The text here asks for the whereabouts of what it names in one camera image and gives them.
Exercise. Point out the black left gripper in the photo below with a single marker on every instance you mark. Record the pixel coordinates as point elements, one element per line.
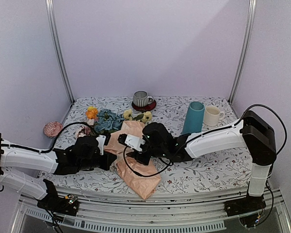
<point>108,160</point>

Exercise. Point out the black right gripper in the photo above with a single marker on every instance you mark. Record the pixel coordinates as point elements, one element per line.
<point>137,158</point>

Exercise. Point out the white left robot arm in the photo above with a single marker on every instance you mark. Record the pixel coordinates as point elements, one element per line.
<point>54,161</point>

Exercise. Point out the teal vase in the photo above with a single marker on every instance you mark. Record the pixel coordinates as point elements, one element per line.
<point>194,118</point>

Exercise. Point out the striped cup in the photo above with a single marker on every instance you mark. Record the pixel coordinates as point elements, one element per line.
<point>142,99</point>

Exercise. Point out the cream mug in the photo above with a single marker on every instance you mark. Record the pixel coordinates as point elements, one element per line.
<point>212,115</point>

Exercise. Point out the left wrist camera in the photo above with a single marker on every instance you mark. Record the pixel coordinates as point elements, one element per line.
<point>103,140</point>

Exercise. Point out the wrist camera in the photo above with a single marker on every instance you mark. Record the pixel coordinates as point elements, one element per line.
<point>131,141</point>
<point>103,140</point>

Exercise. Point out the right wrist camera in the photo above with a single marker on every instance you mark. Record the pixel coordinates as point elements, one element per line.
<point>131,141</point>

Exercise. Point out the aluminium table front rail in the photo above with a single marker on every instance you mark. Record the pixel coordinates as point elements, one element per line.
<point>172,213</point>

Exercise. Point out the left aluminium frame post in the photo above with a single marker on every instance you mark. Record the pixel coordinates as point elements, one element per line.
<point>58,50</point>

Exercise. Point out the aluminium frame post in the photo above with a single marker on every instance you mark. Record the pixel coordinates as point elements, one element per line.
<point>58,50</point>
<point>244,49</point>

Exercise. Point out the right aluminium frame post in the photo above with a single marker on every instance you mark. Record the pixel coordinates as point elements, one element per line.
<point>244,49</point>

